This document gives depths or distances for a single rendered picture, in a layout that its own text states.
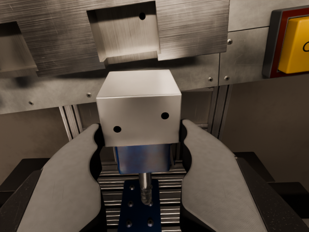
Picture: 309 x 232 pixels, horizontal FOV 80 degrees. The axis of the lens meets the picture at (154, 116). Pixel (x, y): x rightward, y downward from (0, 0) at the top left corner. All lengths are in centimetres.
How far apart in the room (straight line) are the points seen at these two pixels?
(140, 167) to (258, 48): 22
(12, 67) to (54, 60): 6
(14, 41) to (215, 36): 18
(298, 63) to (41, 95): 34
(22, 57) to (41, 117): 118
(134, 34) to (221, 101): 83
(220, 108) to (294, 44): 76
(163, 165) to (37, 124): 133
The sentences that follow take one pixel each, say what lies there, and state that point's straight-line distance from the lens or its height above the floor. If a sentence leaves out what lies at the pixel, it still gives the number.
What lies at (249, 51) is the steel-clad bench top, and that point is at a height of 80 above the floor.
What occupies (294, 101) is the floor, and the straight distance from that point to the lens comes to 150.
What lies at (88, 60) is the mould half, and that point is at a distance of 18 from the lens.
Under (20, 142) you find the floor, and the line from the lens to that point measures 161.
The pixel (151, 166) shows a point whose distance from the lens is 16.
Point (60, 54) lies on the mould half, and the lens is 18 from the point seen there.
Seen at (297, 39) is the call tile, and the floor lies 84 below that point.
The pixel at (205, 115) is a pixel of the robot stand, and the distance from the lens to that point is 102.
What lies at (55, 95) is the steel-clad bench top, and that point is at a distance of 31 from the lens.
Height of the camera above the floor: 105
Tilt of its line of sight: 60 degrees down
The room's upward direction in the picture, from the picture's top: 177 degrees clockwise
